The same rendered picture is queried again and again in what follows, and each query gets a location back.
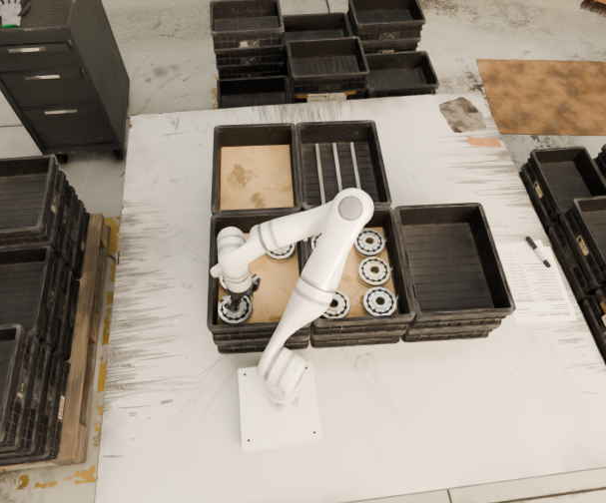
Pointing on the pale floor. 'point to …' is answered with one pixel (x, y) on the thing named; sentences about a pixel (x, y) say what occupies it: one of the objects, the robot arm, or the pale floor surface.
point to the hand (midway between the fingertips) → (243, 301)
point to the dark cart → (57, 73)
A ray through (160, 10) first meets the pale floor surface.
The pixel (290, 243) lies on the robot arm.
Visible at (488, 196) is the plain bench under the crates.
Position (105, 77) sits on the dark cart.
